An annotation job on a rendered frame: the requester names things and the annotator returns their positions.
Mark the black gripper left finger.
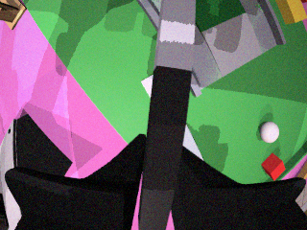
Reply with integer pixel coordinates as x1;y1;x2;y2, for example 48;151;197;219
4;134;146;230

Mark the white golf ball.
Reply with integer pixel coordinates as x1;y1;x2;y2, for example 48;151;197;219
260;122;279;143

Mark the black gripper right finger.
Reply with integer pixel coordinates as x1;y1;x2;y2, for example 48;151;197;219
170;147;306;230

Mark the green rectangular mat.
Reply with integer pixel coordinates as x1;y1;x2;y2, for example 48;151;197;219
22;0;307;184

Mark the white flat bar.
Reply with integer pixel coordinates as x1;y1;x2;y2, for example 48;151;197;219
142;76;203;160

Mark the red block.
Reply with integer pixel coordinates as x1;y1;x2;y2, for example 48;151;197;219
261;153;285;181

